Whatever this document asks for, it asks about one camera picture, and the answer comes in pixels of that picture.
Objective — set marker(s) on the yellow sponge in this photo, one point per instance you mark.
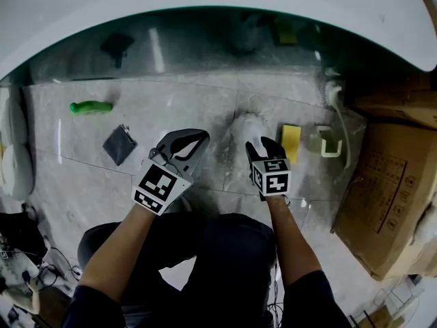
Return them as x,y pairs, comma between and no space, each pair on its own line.
291,142

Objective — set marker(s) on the person's navy shirt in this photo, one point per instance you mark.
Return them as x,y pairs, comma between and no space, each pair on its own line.
314,302

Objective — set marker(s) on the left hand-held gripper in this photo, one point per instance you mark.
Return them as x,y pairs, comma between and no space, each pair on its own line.
157,183

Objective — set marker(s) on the person's left forearm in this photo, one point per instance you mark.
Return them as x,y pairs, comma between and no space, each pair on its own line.
116,248

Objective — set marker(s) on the person's right forearm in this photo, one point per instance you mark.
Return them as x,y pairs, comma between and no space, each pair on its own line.
293,238

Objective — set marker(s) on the person's dark trousers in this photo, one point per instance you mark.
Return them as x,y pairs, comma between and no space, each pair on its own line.
222,251

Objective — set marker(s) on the pale green holder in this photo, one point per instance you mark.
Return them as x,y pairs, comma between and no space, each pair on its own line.
315,142

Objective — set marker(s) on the dark wooden cabinet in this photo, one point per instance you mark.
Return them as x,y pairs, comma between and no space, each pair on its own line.
54,306

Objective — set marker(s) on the grey beanbag seat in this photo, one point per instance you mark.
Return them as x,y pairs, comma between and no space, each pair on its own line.
17,169

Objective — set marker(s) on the dark folded cloth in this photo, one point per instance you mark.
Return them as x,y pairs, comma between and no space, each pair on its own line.
119,145

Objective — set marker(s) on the plain brown cardboard box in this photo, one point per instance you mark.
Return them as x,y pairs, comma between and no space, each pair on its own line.
403,108

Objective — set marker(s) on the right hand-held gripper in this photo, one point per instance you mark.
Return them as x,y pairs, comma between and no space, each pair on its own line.
273,183

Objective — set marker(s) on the green plastic bottle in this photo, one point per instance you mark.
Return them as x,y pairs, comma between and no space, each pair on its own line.
92,108

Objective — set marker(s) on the taped brown cardboard box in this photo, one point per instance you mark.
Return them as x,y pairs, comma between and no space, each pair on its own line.
375,217

